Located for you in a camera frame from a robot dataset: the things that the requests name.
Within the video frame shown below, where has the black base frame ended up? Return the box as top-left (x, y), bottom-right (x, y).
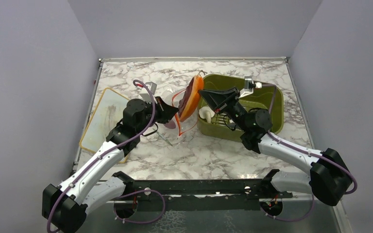
top-left (113, 169), bottom-right (293, 213)

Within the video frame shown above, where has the purple toy sweet potato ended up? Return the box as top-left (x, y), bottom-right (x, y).
top-left (164, 120), bottom-right (177, 130)

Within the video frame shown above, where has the white toy mushroom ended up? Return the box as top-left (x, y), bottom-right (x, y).
top-left (199, 106), bottom-right (215, 124)

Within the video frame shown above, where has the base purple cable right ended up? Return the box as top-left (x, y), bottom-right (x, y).
top-left (259, 194), bottom-right (316, 223)

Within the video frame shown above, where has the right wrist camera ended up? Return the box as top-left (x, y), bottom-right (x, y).
top-left (239, 76), bottom-right (262, 98)

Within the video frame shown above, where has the white cutting board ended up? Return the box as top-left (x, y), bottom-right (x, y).
top-left (79, 88), bottom-right (129, 165)

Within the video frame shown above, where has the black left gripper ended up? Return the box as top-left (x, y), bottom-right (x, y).
top-left (136, 96), bottom-right (179, 134)

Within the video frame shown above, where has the clear zip top bag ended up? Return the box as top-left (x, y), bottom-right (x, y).
top-left (162, 88), bottom-right (198, 136)

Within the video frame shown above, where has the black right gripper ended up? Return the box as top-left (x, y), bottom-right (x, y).
top-left (199, 86), bottom-right (250, 133)

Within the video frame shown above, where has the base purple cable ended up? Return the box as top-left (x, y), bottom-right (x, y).
top-left (113, 188), bottom-right (167, 225)
top-left (259, 194), bottom-right (316, 223)

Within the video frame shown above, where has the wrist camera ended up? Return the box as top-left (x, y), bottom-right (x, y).
top-left (139, 82), bottom-right (157, 102)
top-left (239, 76), bottom-right (262, 98)

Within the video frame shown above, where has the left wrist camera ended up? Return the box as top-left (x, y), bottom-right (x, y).
top-left (139, 82), bottom-right (157, 102)

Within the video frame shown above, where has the olive green plastic bin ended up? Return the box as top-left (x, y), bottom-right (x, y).
top-left (197, 74), bottom-right (284, 142)

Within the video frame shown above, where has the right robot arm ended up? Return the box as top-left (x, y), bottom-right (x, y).
top-left (199, 88), bottom-right (357, 206)

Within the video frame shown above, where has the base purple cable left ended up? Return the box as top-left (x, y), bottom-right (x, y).
top-left (113, 188), bottom-right (167, 225)

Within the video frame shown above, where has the orange toy pumpkin slice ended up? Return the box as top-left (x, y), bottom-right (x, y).
top-left (178, 75), bottom-right (204, 122)

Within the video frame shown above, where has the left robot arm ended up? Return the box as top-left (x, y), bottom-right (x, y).
top-left (42, 97), bottom-right (179, 233)

